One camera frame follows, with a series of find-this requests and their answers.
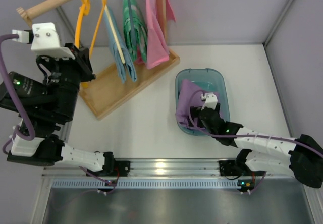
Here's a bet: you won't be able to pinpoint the purple trousers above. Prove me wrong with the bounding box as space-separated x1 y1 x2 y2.
175 79 225 133

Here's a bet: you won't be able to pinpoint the orange plastic hanger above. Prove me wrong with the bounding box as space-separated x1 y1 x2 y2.
68 0 112 88

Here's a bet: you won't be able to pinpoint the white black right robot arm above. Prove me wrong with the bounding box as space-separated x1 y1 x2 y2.
188 106 322 189

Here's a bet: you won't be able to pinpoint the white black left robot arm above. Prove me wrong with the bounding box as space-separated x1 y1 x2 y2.
1 43 116 176

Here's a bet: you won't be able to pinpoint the light blue trousers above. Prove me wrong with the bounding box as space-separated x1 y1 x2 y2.
106 7 138 83

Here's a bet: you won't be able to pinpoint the light wooden hanger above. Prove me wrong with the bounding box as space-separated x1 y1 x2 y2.
103 0 126 65

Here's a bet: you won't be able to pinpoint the green patterned trousers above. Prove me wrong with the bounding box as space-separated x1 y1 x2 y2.
123 0 148 63

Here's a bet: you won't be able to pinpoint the pink trousers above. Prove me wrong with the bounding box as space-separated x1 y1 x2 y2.
146 0 169 69

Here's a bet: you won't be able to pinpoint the teal plastic bin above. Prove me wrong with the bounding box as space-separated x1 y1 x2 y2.
175 68 230 136

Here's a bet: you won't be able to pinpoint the wooden clothes rack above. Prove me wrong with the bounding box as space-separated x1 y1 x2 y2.
17 0 180 120

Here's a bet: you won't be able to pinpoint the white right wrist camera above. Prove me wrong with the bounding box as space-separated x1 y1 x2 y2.
200 92 218 110

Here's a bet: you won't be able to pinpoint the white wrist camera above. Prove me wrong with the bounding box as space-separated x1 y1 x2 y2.
12 22 75 60
200 92 218 110

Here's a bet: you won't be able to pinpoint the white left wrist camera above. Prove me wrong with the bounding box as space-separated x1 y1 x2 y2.
12 22 75 60

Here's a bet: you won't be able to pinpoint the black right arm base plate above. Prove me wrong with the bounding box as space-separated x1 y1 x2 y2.
219 160 265 180

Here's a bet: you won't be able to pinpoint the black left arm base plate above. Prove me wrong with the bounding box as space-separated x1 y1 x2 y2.
86 160 131 177

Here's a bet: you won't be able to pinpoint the aluminium mounting rail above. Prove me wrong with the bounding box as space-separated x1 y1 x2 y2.
41 157 315 178

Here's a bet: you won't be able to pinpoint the white slotted cable duct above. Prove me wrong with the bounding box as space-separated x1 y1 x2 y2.
51 178 241 189

